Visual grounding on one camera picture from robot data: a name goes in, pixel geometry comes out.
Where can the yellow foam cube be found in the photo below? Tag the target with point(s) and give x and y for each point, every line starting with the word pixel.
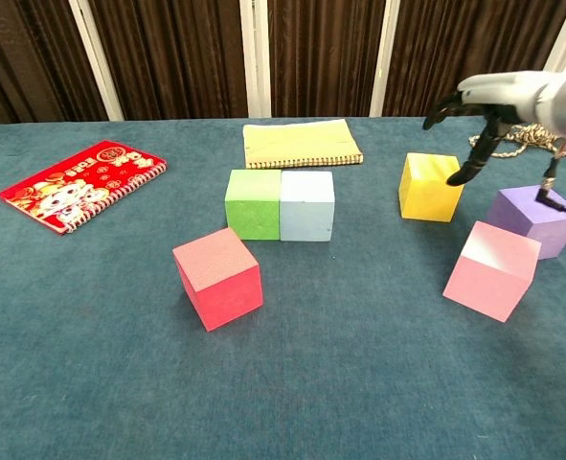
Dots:
pixel 426 201

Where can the purple foam cube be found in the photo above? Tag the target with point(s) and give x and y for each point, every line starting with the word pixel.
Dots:
pixel 541 230

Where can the pale yellow spiral notebook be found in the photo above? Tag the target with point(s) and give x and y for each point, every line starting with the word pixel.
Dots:
pixel 297 144

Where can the teal felt table cover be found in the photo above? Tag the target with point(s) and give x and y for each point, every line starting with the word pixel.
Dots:
pixel 311 383

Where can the pink foam cube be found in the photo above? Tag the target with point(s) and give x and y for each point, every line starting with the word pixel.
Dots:
pixel 488 287

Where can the dark brown pleated curtain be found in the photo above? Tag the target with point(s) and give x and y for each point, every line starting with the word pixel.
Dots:
pixel 177 57

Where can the red foam cube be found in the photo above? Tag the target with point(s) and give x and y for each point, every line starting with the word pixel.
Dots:
pixel 225 297

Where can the light blue foam cube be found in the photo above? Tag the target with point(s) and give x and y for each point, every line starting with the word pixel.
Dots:
pixel 306 215

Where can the red spiral notebook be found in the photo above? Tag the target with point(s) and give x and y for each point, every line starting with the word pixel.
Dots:
pixel 72 177

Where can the green foam cube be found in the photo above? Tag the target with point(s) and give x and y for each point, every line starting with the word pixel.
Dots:
pixel 251 215

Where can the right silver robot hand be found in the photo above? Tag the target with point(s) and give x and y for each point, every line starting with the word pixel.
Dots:
pixel 507 96

